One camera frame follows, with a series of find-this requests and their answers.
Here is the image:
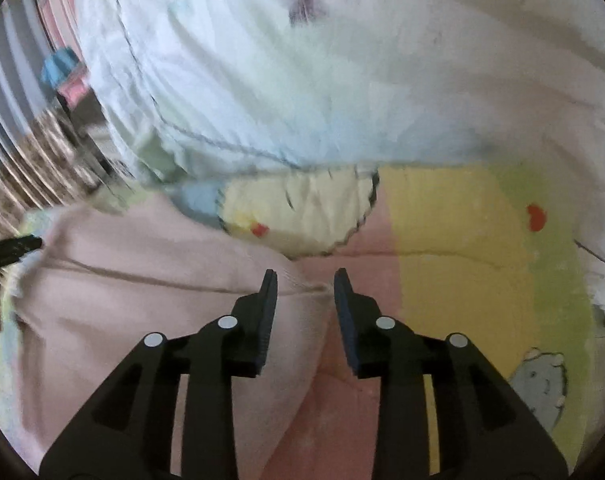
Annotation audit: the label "floral brown curtain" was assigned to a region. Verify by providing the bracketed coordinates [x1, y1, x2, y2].
[0, 107, 128, 240]

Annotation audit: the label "pink floral gift bag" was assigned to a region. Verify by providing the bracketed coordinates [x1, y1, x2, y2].
[56, 73, 91, 110]

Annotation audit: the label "light blue embroidered comforter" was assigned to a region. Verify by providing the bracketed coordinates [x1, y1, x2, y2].
[76, 0, 605, 313]

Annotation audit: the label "colourful cartoon striped quilt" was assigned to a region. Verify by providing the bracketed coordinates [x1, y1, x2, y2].
[0, 159, 596, 476]

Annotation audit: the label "blue cloth on cabinet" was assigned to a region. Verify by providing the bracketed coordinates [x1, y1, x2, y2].
[40, 47, 82, 90]

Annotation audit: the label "pink knit sweater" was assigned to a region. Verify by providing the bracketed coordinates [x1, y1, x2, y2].
[9, 193, 384, 480]

